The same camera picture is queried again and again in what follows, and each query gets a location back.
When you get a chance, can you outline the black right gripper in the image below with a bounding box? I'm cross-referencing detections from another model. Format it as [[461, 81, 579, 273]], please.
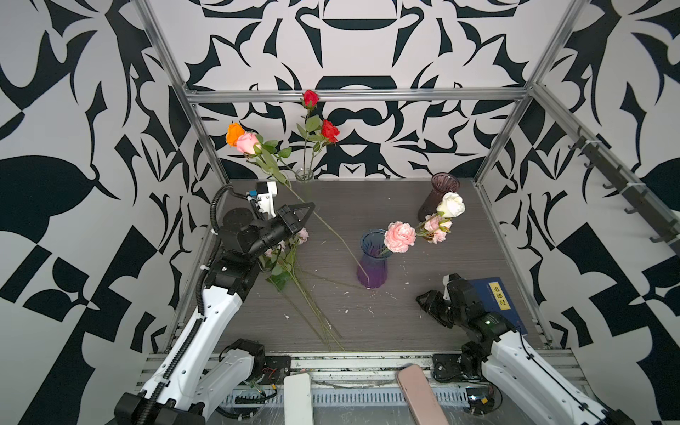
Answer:
[[414, 289, 468, 329]]

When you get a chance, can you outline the bunch of artificial flowers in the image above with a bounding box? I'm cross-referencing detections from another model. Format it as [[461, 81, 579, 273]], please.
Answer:
[[259, 228, 345, 350]]

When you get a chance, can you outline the clear glass vase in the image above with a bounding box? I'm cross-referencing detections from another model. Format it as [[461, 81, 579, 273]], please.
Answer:
[[294, 166, 315, 183]]

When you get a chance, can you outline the purple blue glass vase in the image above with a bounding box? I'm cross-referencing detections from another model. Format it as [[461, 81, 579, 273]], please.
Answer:
[[357, 229, 392, 290]]

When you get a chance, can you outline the pink peony flower spray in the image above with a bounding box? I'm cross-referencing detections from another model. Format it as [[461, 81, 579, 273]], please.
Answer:
[[379, 214, 452, 255]]

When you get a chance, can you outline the pink artificial rose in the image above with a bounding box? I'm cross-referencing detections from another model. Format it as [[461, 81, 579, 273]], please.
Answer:
[[230, 132, 369, 278]]

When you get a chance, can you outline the white artificial rose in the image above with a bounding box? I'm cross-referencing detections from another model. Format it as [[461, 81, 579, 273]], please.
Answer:
[[423, 192, 466, 232]]

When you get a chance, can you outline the large red artificial rose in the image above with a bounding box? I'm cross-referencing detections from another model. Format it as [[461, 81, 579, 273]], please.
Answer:
[[310, 120, 340, 175]]

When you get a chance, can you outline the orange artificial rose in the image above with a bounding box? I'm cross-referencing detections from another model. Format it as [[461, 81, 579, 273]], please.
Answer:
[[225, 122, 299, 179]]

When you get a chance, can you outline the small red artificial rose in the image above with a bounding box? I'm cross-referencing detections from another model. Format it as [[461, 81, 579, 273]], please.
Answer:
[[299, 90, 322, 166]]

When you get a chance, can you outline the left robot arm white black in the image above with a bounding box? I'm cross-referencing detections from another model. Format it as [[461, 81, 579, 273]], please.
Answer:
[[113, 185, 315, 424]]

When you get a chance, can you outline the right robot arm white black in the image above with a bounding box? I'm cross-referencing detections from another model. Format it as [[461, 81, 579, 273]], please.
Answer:
[[416, 274, 632, 424]]

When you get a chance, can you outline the dark maroon glass vase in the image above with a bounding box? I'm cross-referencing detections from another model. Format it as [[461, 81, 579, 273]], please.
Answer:
[[417, 173, 460, 221]]

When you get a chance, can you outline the blue book yellow label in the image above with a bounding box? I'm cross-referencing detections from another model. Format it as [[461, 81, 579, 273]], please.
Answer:
[[469, 277, 528, 336]]

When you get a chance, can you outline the small circuit board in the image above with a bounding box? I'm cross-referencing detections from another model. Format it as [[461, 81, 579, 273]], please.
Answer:
[[465, 386, 504, 416]]

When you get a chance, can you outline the pink phone-like device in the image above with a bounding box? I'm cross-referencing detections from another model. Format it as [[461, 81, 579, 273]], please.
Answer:
[[397, 365, 449, 425]]

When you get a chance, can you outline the white phone-like device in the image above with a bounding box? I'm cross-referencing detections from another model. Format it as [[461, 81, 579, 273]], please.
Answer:
[[283, 373, 315, 425]]

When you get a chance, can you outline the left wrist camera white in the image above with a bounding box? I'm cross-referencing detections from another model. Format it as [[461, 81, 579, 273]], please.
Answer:
[[247, 181, 278, 220]]

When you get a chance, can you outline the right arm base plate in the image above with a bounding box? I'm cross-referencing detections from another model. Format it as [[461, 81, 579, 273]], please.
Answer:
[[432, 352, 478, 384]]

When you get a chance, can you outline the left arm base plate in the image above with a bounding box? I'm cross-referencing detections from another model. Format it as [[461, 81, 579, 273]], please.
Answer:
[[253, 355, 292, 386]]

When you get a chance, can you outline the grey hook rack rail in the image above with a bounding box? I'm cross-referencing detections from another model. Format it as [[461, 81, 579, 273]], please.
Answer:
[[569, 126, 679, 257]]

